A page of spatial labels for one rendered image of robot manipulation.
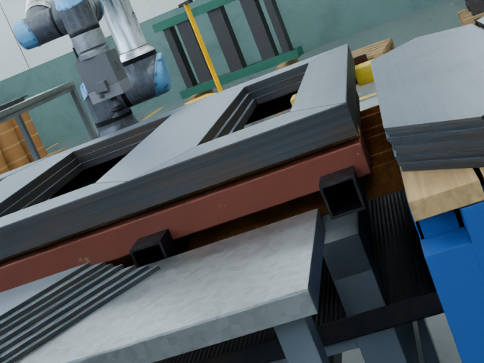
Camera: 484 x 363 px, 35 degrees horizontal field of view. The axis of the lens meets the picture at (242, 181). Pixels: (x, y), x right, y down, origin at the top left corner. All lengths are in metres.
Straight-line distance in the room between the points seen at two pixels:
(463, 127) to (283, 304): 0.26
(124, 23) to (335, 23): 9.33
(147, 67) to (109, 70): 0.43
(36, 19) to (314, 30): 9.71
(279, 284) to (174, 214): 0.34
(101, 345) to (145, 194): 0.31
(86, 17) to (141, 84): 0.46
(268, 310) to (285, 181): 0.32
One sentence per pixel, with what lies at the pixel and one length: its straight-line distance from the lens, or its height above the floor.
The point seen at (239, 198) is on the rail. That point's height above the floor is 0.78.
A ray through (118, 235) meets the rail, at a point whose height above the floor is 0.79.
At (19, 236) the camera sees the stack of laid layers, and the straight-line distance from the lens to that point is 1.22.
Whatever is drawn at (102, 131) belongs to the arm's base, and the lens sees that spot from 2.28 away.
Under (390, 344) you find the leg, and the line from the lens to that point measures 1.19.
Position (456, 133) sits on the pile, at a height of 0.84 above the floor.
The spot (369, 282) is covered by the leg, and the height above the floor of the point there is 0.60.
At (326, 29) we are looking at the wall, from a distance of 11.49.
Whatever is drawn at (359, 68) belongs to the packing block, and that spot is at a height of 0.81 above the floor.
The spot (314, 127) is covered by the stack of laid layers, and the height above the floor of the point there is 0.85.
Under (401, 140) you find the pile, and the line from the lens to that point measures 0.88.
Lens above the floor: 1.04
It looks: 12 degrees down
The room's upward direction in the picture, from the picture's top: 22 degrees counter-clockwise
